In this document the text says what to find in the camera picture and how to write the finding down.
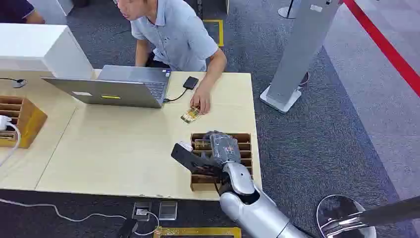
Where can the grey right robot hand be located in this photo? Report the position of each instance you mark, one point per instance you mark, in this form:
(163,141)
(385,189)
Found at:
(223,148)

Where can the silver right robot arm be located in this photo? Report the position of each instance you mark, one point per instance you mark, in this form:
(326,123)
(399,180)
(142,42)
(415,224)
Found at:
(252,207)

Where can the wooden card box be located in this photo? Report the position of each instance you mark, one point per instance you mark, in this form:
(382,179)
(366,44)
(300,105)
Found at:
(244,144)

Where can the card stack in box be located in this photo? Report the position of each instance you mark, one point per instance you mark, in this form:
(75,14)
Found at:
(200,144)

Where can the person's left hand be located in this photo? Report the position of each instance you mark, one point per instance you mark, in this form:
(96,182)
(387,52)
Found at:
(200,98)

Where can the black external drive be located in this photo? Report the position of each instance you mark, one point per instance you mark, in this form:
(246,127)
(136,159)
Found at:
(190,82)

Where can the yellow framed floor plate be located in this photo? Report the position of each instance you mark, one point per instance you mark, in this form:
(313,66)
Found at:
(197,232)

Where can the floor socket box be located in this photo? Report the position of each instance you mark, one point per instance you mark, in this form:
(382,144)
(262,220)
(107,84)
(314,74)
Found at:
(141,211)

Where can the grey laptop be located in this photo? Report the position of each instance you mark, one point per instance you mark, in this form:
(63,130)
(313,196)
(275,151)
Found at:
(124,88)

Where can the grey kiosk stand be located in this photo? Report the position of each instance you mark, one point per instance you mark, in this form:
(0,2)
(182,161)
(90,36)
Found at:
(298,52)

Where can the chrome stool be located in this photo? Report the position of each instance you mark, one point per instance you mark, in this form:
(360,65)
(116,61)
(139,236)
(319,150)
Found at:
(347,216)

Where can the stanchion base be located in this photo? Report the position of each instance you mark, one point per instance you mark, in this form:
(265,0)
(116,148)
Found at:
(286,12)

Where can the red barrier belt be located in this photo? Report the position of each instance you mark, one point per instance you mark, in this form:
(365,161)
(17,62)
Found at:
(384,44)

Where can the wooden slotted box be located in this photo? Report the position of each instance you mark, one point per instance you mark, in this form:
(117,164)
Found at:
(29,121)

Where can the white cabinet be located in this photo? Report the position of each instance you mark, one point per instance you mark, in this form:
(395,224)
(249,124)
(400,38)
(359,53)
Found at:
(39,49)

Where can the person in dark shirt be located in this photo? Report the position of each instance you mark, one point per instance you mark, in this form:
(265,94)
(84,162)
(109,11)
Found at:
(16,11)

